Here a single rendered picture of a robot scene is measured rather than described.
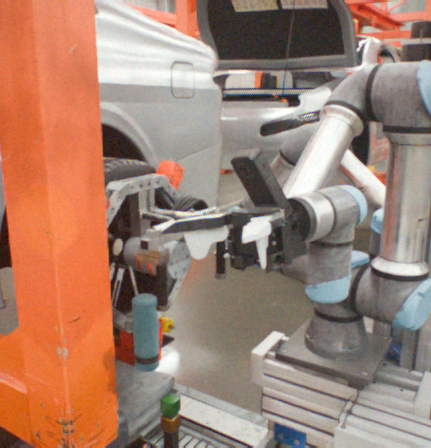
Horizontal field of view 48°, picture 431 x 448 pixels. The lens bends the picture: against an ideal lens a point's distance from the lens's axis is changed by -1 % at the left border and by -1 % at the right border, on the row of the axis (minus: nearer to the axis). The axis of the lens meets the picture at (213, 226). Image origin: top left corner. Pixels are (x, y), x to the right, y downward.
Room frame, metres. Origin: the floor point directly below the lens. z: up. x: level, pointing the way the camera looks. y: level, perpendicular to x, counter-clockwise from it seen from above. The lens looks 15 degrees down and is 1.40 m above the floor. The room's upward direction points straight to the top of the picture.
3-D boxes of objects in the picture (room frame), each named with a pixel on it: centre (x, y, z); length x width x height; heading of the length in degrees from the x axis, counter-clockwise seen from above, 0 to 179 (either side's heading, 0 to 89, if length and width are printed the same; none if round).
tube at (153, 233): (1.55, 0.22, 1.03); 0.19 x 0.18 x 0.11; 56
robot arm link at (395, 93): (0.97, -0.39, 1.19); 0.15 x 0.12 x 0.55; 44
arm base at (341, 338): (1.07, -0.30, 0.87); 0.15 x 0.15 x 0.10
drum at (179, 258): (1.66, 0.20, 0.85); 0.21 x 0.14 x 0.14; 56
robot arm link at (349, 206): (0.79, -0.20, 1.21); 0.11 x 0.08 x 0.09; 134
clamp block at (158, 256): (1.45, 0.19, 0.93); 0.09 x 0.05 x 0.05; 56
